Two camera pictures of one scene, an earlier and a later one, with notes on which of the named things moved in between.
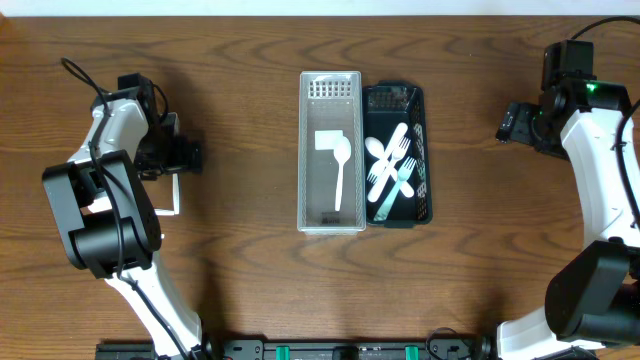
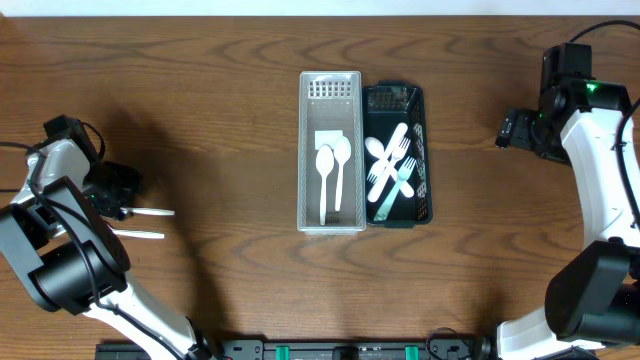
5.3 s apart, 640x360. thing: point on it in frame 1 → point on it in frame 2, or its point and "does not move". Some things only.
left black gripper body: x=187 y=157 → x=118 y=198
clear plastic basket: x=330 y=101 does not move
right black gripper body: x=540 y=132 does not move
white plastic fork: x=398 y=153 does not move
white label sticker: x=326 y=139 does not move
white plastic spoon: x=176 y=196 → x=324 y=162
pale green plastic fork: x=404 y=172 does not move
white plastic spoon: x=375 y=147 does not move
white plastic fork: x=399 y=153 → x=380 y=167
